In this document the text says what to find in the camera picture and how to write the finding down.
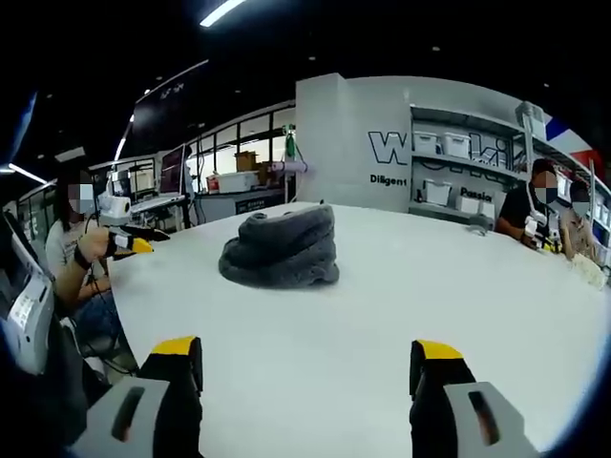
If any small grey cloth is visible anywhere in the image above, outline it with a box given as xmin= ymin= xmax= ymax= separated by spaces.
xmin=466 ymin=215 xmax=494 ymax=238

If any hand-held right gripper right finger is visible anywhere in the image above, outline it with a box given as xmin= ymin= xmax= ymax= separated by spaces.
xmin=409 ymin=339 xmax=540 ymax=458

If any red and blue banner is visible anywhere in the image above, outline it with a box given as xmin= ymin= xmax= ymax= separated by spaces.
xmin=546 ymin=112 xmax=608 ymax=164

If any white camera stand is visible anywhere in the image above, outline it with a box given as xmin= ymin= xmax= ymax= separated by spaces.
xmin=515 ymin=100 xmax=548 ymax=225

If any ceiling light strip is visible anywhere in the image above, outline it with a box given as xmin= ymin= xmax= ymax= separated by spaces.
xmin=199 ymin=0 xmax=248 ymax=28
xmin=0 ymin=162 xmax=50 ymax=185

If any white box with red label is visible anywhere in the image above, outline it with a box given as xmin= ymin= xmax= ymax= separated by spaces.
xmin=205 ymin=172 xmax=255 ymax=195

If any grey fluffy towel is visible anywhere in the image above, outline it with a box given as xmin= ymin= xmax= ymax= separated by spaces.
xmin=218 ymin=203 xmax=341 ymax=288

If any cardboard box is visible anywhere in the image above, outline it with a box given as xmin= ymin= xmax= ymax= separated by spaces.
xmin=234 ymin=151 xmax=260 ymax=175

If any black counter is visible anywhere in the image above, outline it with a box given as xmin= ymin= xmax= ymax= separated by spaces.
xmin=193 ymin=187 xmax=288 ymax=225

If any white device with labels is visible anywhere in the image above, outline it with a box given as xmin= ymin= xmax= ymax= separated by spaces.
xmin=0 ymin=209 xmax=56 ymax=376

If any person's dark clothing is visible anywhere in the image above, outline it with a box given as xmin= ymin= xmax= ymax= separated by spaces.
xmin=18 ymin=312 xmax=114 ymax=452

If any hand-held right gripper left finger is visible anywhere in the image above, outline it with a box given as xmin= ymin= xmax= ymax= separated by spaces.
xmin=71 ymin=336 xmax=204 ymax=458

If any shelf with white boxes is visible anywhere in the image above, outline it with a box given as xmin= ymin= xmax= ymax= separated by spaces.
xmin=412 ymin=131 xmax=611 ymax=231

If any pale pink roll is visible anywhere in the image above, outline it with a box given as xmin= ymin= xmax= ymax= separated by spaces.
xmin=270 ymin=160 xmax=318 ymax=176

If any computer monitor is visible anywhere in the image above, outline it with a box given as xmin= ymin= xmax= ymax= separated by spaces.
xmin=158 ymin=144 xmax=188 ymax=198

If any white table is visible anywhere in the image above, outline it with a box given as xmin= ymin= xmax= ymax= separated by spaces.
xmin=107 ymin=202 xmax=611 ymax=458

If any cream fluffy cloth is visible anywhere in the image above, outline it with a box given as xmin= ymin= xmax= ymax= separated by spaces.
xmin=571 ymin=254 xmax=608 ymax=288

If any grey shelf unit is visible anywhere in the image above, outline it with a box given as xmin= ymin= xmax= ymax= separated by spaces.
xmin=409 ymin=104 xmax=611 ymax=268

